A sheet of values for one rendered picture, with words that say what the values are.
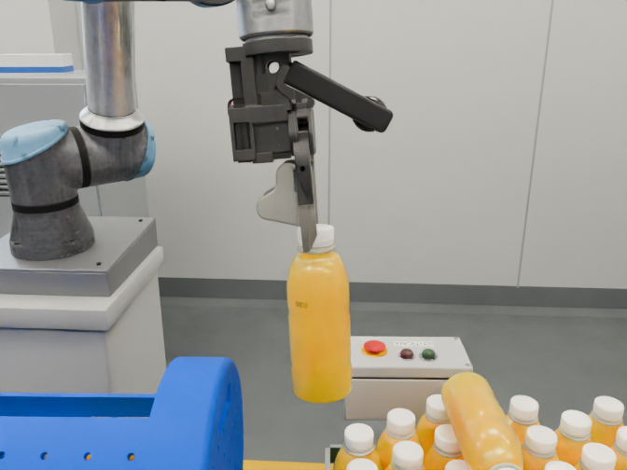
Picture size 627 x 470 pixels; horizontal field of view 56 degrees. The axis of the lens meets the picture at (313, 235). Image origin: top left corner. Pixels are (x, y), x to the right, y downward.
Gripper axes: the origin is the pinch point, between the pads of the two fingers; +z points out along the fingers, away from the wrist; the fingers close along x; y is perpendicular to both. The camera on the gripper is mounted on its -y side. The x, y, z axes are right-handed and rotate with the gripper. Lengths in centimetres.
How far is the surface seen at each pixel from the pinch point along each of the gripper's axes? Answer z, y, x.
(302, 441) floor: 118, 20, -158
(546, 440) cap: 31.2, -27.7, -9.0
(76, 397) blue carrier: 23.2, 35.4, -12.5
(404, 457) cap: 30.1, -8.9, -5.1
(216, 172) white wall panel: 15, 69, -280
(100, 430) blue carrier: 16.6, 22.4, 8.8
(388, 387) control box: 30.3, -8.6, -24.6
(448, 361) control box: 27.2, -18.4, -26.2
